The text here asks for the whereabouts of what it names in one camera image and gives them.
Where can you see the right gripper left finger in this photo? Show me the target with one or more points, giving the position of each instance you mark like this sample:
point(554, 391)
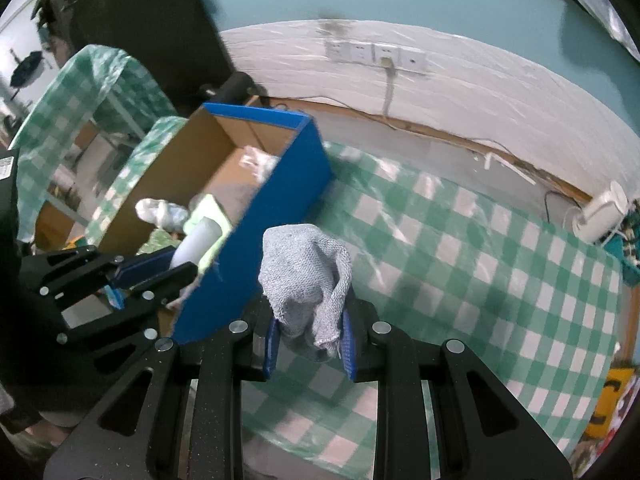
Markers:
point(174, 392)

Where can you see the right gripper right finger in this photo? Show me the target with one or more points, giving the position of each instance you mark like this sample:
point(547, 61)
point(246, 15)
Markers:
point(482, 431)

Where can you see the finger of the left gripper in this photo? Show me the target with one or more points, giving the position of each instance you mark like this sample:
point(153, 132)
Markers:
point(135, 270)
point(166, 286)

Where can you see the light grey knit cloth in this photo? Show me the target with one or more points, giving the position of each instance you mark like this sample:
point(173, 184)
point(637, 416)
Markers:
point(306, 277)

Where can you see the pink beige cloth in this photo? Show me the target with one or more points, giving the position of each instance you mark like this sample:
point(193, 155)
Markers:
point(260, 163)

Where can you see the green sparkly scrub cloth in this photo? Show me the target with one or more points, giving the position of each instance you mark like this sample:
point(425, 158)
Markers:
point(159, 239)

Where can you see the white blue striped sock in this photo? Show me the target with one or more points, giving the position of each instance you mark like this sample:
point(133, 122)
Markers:
point(164, 215)

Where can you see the neon green cloth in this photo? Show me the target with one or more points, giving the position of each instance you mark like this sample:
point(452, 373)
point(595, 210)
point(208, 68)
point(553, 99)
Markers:
point(204, 205)

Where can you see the grey towel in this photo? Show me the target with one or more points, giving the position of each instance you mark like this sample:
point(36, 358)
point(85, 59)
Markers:
point(233, 199)

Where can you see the blue cardboard box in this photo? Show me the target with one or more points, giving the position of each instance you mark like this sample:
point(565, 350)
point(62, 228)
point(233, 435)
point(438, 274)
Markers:
point(206, 151)

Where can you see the green checkered tablecloth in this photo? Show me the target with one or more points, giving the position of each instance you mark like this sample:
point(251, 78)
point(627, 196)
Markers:
point(537, 305)

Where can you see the yellow black bag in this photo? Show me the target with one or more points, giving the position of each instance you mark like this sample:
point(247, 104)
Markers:
point(614, 385)

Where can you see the teal plastic basket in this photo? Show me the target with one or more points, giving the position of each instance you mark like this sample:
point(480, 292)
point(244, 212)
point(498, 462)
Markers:
point(623, 244)

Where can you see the white electric kettle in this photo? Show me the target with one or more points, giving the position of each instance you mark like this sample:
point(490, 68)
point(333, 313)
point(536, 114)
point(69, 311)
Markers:
point(602, 214)

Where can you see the white wall socket strip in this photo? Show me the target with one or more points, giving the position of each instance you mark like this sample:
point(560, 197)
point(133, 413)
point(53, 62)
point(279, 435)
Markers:
point(407, 59)

